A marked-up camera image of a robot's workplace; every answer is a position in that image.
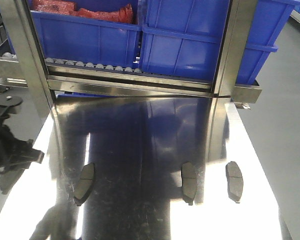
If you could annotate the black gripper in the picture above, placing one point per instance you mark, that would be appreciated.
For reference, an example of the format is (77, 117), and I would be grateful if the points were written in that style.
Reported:
(14, 153)

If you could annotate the grey brake pad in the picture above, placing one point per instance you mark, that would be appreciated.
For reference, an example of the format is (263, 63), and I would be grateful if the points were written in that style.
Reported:
(189, 183)
(235, 182)
(85, 184)

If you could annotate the large blue crate left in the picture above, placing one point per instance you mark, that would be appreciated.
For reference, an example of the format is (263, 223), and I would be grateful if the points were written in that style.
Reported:
(90, 40)

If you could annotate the large blue crate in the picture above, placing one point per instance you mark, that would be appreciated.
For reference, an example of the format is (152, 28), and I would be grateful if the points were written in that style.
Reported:
(182, 38)
(90, 40)

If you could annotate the large blue crate right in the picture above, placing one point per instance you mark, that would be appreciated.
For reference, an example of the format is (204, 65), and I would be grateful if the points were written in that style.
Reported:
(182, 38)

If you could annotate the stainless steel rack frame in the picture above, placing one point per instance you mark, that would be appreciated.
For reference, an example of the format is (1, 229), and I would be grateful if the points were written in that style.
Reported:
(43, 79)

